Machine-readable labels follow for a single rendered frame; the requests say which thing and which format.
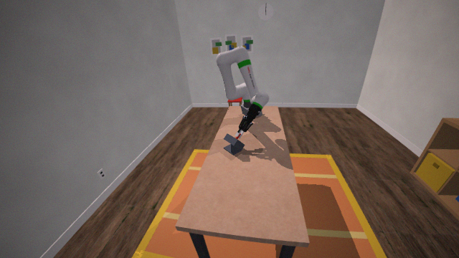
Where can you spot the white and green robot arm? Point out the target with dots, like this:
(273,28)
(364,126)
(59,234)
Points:
(253,99)

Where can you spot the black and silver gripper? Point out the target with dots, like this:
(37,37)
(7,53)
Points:
(246,123)

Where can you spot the dark grey sloped panel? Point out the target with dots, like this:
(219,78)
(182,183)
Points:
(235,147)

